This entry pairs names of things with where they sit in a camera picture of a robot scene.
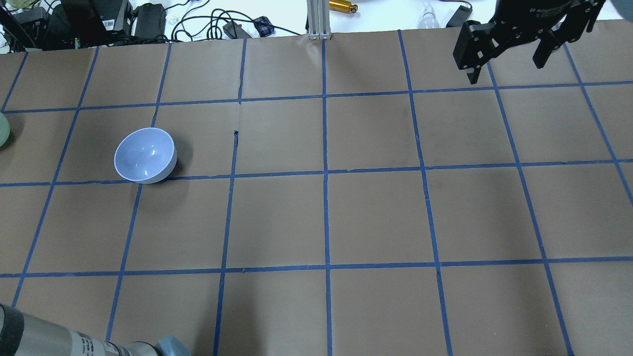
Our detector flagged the blue bowl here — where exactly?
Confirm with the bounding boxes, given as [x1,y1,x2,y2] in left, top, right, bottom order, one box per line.
[113,128,177,184]

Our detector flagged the white light bulb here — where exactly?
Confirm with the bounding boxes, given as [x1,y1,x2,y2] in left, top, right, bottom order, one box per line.
[418,0,440,29]

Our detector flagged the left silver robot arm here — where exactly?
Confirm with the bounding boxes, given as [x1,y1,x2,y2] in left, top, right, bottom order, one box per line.
[0,305,191,356]

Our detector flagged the brown paper table cover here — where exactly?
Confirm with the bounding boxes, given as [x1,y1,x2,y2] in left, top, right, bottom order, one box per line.
[1,20,632,356]

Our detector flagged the aluminium frame post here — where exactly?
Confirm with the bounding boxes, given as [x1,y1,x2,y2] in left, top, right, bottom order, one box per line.
[307,0,332,41]

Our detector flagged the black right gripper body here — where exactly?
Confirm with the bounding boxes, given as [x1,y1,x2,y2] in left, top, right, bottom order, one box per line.
[489,0,573,45]

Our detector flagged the black power adapter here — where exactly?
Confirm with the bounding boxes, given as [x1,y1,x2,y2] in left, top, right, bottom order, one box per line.
[222,21,252,39]

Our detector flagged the yellow cylindrical tool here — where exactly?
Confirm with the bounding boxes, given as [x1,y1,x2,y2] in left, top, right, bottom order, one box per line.
[328,0,358,14]

